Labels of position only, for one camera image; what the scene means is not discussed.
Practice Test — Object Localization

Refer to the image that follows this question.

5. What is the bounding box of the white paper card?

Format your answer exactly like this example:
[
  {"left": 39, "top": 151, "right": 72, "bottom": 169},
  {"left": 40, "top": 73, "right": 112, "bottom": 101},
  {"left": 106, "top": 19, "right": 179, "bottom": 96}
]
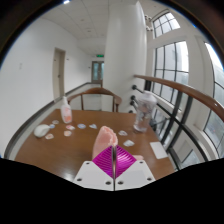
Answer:
[{"left": 149, "top": 141, "right": 170, "bottom": 160}]

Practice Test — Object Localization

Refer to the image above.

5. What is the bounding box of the clear plastic jar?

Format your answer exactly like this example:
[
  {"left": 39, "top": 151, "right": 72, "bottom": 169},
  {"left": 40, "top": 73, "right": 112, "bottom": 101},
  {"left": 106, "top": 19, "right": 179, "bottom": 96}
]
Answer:
[{"left": 132, "top": 90, "right": 158, "bottom": 134}]

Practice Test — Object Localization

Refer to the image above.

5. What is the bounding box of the large grid window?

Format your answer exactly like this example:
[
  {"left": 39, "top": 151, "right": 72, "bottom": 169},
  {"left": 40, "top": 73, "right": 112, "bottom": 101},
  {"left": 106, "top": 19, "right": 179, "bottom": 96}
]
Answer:
[{"left": 150, "top": 11, "right": 224, "bottom": 159}]

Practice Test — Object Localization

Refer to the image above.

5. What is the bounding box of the white rounded object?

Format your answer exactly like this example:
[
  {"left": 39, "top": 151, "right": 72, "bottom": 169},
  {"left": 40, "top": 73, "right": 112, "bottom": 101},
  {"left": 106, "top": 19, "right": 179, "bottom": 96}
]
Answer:
[{"left": 33, "top": 123, "right": 51, "bottom": 139}]

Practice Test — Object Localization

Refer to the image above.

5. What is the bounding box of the beige door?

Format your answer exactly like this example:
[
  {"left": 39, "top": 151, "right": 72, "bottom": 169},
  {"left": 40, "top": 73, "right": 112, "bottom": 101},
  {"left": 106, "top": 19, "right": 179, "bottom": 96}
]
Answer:
[{"left": 52, "top": 47, "right": 67, "bottom": 102}]

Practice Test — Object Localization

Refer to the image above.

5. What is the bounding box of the wooden armchair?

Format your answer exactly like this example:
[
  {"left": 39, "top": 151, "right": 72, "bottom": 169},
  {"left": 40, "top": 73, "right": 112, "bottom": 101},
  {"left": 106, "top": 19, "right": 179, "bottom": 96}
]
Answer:
[{"left": 67, "top": 86, "right": 123, "bottom": 113}]

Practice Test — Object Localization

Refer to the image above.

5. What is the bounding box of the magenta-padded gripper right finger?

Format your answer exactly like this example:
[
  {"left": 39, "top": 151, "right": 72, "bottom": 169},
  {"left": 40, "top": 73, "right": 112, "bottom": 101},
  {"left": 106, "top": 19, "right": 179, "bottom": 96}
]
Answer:
[{"left": 114, "top": 145, "right": 157, "bottom": 192}]

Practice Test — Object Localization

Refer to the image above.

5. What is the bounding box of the glass double door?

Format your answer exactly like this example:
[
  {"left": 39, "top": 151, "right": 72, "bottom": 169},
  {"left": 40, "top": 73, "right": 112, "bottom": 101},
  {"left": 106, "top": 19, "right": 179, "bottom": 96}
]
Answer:
[{"left": 91, "top": 60, "right": 105, "bottom": 84}]

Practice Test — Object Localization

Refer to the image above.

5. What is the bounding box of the wooden handrail black railing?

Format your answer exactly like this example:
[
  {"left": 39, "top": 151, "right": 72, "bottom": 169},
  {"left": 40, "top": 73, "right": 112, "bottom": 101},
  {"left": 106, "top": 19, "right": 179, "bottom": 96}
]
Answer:
[{"left": 130, "top": 74, "right": 224, "bottom": 171}]

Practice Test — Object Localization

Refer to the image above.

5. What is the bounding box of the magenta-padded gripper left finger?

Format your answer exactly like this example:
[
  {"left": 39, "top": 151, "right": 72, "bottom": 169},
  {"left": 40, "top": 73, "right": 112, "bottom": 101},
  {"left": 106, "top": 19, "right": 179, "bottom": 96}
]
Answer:
[{"left": 73, "top": 145, "right": 116, "bottom": 192}]

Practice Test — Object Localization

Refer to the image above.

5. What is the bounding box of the white spray bottle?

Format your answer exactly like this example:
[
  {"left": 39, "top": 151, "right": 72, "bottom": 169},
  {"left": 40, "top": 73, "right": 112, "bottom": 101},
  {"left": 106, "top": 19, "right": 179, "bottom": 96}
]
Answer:
[{"left": 60, "top": 96, "right": 74, "bottom": 125}]

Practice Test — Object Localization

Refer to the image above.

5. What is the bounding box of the pink towel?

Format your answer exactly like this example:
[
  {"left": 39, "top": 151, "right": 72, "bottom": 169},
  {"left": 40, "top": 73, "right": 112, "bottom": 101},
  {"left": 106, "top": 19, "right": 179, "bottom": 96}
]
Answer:
[{"left": 91, "top": 125, "right": 145, "bottom": 162}]

